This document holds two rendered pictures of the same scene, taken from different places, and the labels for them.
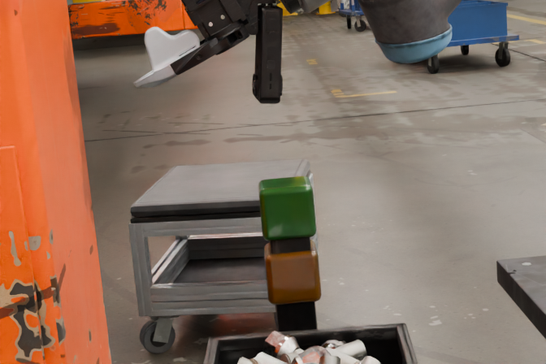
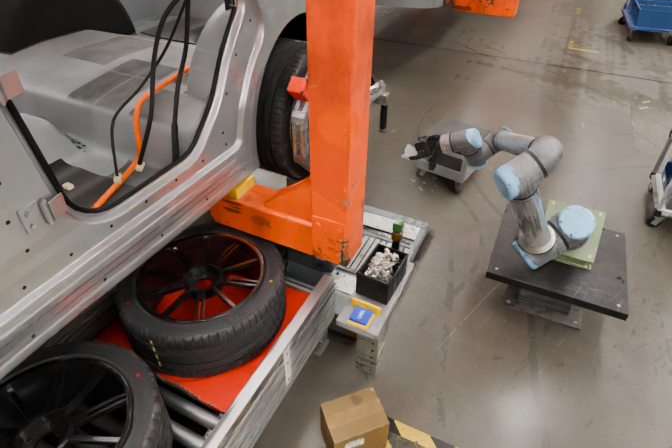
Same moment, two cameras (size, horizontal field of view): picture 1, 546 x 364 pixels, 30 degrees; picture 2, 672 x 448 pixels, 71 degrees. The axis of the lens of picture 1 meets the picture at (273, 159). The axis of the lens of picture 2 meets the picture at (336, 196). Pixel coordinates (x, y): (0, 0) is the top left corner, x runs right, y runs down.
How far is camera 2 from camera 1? 135 cm
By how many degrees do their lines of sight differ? 34
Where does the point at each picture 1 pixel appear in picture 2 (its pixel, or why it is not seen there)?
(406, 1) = (471, 158)
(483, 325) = not seen: hidden behind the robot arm
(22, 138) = (346, 224)
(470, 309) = not seen: hidden behind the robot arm
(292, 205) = (397, 227)
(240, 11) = (427, 151)
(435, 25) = (479, 163)
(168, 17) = (493, 9)
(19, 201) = (344, 231)
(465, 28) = (655, 22)
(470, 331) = not seen: hidden behind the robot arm
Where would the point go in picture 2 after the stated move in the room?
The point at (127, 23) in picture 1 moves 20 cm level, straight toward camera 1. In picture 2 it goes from (475, 8) to (473, 12)
